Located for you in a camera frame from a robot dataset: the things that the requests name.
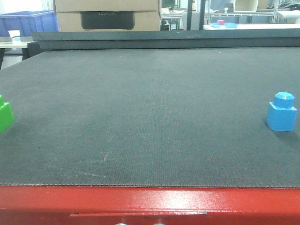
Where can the green two-stud toy block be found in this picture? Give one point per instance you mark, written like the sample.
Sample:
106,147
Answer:
6,114

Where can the dark grey conveyor belt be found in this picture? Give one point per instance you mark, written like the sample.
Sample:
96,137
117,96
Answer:
161,117

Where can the small red block far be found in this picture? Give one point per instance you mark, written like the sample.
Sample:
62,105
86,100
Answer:
220,22

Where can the blue single-stud toy block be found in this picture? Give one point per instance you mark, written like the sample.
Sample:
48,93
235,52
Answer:
282,114

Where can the light blue tray far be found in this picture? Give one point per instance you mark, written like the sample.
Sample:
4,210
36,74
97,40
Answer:
226,25

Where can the lower cardboard box black panel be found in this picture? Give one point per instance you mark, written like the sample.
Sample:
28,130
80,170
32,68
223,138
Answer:
108,21

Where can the upper cardboard box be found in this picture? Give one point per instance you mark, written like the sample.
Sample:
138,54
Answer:
106,5

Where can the white table left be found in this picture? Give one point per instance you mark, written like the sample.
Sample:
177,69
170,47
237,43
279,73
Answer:
23,45

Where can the blue plastic crate background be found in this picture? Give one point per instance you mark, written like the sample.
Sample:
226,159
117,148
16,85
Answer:
28,22

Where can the dark grey foam board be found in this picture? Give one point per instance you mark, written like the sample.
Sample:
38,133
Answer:
104,42

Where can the white paper cup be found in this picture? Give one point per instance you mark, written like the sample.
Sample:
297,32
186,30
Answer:
15,36

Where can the red conveyor frame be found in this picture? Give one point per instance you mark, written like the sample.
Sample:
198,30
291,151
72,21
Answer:
25,205

